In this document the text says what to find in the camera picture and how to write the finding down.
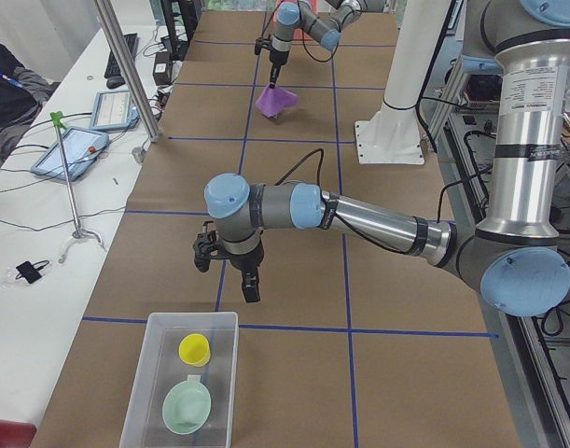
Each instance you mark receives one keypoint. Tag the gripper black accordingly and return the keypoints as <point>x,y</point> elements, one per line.
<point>243,262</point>
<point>278,58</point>

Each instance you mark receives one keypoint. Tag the purple cloth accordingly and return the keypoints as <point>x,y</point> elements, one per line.
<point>274,99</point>

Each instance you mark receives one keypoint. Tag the yellow plastic cup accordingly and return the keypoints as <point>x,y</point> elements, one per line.
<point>194,350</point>

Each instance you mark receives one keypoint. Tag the mint green bowl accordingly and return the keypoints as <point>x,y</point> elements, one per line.
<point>186,407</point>

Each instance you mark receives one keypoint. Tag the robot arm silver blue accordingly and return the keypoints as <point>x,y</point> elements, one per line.
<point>308,23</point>
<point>510,257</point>

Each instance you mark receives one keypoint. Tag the black power adapter box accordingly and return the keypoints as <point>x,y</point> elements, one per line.
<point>163,68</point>

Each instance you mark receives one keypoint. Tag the clear plastic storage box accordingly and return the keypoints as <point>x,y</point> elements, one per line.
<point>160,368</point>

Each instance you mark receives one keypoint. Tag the pink plastic tray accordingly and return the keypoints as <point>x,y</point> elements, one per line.
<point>288,12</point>

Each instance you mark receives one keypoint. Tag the small metal cylinder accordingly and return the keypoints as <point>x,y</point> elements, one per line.
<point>139,154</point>

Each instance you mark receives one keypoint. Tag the blue teach pendant far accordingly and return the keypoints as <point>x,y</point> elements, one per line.
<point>113,111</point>

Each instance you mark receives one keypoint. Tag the blue teach pendant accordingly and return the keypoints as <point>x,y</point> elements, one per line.
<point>113,111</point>
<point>81,147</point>

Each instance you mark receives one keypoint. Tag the blue teach pendant near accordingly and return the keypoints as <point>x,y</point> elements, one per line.
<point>81,147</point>

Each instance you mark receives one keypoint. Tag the green tipped grabber stand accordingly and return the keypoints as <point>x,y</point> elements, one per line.
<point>80,234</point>

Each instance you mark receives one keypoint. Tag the seated person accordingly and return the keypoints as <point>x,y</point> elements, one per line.
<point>23,94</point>

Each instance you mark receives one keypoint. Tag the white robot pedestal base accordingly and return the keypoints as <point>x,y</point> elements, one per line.
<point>392,135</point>

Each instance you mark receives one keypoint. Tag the aluminium frame post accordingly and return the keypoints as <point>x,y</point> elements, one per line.
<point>114,36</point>

